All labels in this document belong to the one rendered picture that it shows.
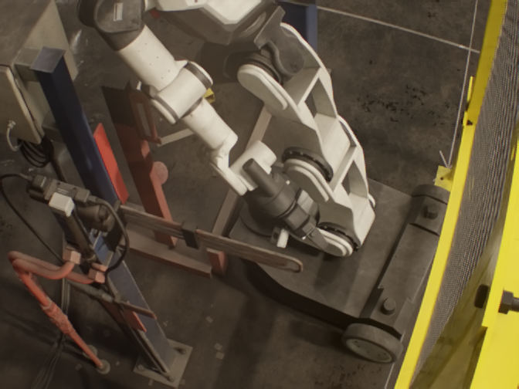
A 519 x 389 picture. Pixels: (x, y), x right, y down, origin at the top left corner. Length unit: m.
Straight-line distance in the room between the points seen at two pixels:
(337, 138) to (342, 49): 1.10
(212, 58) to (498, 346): 1.34
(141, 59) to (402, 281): 1.14
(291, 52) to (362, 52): 1.30
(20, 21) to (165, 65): 0.61
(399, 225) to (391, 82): 0.72
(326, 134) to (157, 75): 0.51
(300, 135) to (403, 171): 0.89
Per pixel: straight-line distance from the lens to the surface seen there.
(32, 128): 2.19
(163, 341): 2.30
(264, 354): 2.48
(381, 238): 2.45
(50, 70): 1.93
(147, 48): 1.63
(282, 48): 1.76
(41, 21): 2.08
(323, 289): 2.37
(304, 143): 1.97
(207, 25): 1.65
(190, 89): 1.67
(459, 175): 2.33
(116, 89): 1.84
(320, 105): 1.97
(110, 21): 1.57
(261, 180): 1.76
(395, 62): 3.05
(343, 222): 2.23
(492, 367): 0.60
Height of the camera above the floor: 2.37
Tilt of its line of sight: 61 degrees down
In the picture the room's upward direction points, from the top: 5 degrees counter-clockwise
